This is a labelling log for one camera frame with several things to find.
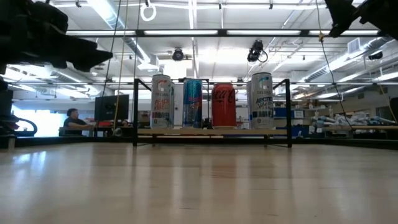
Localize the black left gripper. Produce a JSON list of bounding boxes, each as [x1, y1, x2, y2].
[[0, 0, 114, 75]]

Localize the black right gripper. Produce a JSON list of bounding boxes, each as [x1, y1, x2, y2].
[[324, 0, 398, 40]]

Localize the silver blue Red Bull can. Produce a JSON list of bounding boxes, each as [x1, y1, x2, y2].
[[182, 78, 204, 129]]

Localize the white Celsius Arctic Vibe can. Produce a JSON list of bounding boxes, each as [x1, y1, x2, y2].
[[250, 72, 275, 130], [246, 80, 252, 129]]

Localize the red Coca-Cola can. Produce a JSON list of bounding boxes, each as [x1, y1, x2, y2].
[[211, 82, 237, 128]]

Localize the black computer monitor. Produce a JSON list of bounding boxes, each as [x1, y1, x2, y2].
[[94, 94, 130, 122]]

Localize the person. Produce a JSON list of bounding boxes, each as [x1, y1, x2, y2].
[[63, 108, 95, 137]]

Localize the black round ceiling device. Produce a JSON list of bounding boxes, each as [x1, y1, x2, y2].
[[171, 47, 185, 62]]

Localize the black office chair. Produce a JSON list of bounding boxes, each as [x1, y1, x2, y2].
[[0, 77, 39, 149]]

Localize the clear plastic bags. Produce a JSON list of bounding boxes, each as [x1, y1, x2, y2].
[[313, 111, 389, 127]]

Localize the wooden workbench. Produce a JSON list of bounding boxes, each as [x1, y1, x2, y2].
[[310, 124, 398, 139]]

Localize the blue storage bin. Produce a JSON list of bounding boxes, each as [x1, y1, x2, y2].
[[273, 107, 307, 119]]

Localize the black beam with light panels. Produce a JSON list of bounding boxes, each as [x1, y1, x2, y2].
[[65, 29, 382, 39]]

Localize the black hanging cable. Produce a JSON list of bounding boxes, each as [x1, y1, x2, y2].
[[315, 0, 355, 131], [101, 0, 122, 97]]

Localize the white cable loop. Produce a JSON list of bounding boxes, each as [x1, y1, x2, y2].
[[139, 2, 157, 22]]

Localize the black hanging camera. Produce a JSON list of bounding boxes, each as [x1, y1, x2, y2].
[[247, 39, 269, 63]]

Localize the black aluminium table frame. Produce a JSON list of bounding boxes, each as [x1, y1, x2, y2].
[[12, 136, 398, 149]]

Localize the black frame wooden shelf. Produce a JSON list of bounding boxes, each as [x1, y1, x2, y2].
[[132, 77, 293, 149]]

